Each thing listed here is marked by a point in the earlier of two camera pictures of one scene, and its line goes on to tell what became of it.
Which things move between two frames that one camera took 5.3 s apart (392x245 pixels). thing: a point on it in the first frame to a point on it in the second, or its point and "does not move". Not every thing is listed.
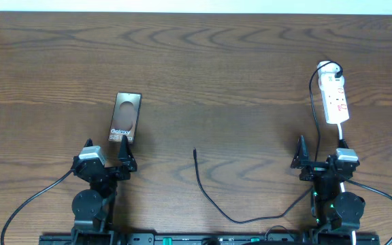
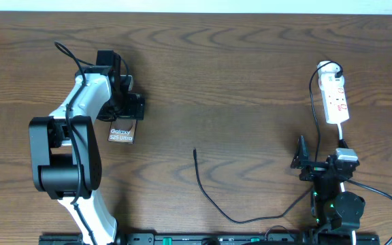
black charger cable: (339, 75) does not move
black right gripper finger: (301, 158) does not move
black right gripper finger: (342, 143) does not move
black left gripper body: (113, 176) to (124, 107)
